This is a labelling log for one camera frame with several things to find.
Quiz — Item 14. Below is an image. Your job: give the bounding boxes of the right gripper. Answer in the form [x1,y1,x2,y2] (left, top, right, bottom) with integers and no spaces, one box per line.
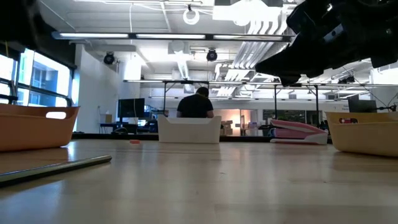
[255,21,374,87]

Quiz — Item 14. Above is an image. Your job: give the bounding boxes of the pink white stapler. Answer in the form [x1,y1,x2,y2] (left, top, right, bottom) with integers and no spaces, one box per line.
[269,119,329,146]

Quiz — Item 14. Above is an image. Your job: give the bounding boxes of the black computer monitor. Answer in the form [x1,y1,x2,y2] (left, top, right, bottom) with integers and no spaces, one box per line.
[117,98,146,124]
[347,95,378,113]

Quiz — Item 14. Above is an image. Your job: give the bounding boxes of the stacked cardboard boxes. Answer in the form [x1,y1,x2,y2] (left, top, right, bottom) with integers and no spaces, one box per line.
[221,119,234,136]

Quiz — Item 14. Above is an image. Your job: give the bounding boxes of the person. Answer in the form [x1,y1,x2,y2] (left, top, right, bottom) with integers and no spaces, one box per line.
[176,86,215,119]

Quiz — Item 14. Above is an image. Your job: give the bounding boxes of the yellow plastic bin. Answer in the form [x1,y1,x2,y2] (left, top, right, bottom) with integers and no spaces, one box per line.
[325,111,398,158]

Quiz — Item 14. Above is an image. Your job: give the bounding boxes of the white plastic bin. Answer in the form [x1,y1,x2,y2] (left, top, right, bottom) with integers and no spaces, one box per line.
[157,114,222,144]

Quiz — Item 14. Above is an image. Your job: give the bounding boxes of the ceiling light strip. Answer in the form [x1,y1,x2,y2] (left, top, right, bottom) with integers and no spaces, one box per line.
[52,30,295,43]

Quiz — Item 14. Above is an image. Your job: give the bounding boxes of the dark office desk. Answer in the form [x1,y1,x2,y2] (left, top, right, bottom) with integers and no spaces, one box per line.
[99,122,139,134]

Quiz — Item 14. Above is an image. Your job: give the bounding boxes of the large window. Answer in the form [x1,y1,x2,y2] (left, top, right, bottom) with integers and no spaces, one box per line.
[0,46,74,108]

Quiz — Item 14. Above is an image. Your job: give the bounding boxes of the orange plastic bin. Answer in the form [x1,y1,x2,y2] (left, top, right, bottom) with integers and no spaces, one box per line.
[0,103,81,152]

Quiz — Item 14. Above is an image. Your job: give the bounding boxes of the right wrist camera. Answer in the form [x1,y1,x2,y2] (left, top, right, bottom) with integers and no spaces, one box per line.
[285,0,335,37]

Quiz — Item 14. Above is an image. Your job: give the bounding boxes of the black metal rig frame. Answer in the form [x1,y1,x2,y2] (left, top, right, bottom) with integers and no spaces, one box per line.
[273,83,321,125]
[162,80,211,116]

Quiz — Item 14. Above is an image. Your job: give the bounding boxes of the white ring lamp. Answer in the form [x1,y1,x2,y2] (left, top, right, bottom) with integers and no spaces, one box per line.
[182,6,201,26]

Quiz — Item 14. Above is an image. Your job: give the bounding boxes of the black aluminium table frame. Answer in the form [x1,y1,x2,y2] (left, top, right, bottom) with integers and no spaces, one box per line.
[71,132,332,144]

